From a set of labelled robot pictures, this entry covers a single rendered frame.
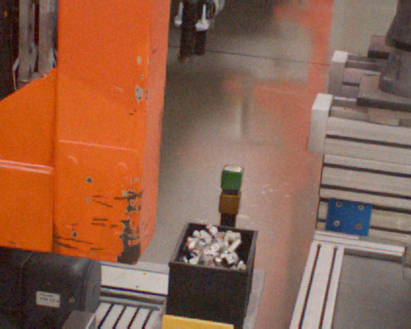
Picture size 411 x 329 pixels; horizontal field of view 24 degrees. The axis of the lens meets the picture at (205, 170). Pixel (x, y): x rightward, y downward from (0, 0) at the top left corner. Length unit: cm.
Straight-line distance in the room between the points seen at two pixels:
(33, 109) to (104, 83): 15
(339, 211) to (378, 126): 21
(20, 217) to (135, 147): 26
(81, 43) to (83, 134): 16
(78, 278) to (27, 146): 39
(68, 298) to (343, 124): 67
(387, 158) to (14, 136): 72
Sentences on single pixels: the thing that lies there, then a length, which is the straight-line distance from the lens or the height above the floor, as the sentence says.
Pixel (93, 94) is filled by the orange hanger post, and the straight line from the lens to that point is 165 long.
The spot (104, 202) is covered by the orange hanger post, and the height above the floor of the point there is 64.
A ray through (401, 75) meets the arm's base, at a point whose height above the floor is 86.
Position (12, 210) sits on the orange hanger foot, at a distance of 176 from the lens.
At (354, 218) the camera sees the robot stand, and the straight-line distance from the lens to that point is 200.
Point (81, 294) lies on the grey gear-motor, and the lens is 203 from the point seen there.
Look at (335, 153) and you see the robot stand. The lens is 192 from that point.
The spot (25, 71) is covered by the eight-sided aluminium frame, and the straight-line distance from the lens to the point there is 197.
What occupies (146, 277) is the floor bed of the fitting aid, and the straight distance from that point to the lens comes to 273.
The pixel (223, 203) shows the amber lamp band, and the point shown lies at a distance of 186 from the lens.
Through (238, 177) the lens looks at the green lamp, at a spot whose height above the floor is 65.
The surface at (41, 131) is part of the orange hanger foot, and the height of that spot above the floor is 74.
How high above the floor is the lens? 124
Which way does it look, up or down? 19 degrees down
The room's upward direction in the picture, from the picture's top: 5 degrees clockwise
